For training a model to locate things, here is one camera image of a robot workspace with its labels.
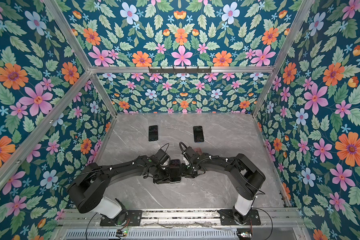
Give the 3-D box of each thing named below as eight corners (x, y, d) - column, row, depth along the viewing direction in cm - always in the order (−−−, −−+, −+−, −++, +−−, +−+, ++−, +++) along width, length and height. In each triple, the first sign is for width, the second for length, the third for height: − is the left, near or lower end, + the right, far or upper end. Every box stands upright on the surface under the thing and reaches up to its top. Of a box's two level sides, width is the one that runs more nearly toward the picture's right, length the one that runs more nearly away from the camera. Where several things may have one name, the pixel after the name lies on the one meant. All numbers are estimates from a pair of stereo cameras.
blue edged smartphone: (193, 142, 105) (193, 140, 103) (193, 127, 114) (193, 125, 112) (204, 142, 105) (204, 140, 103) (203, 127, 114) (203, 125, 112)
